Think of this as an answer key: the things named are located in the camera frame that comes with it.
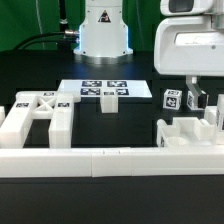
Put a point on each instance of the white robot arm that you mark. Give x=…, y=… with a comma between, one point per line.
x=183, y=8

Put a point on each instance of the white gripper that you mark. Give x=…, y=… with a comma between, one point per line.
x=189, y=46

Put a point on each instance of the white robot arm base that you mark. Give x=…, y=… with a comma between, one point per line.
x=103, y=35

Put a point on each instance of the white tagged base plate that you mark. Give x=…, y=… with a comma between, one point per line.
x=92, y=88

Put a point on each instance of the white chair back frame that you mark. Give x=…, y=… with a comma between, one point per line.
x=57, y=107

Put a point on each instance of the white chair seat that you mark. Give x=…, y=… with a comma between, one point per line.
x=185, y=131

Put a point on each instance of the white tagged nut cube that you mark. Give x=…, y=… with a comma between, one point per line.
x=190, y=102
x=172, y=99

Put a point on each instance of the white tagged nut cube right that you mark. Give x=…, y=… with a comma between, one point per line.
x=190, y=102

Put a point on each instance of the white U-shaped fence wall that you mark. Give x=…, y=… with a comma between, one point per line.
x=105, y=162

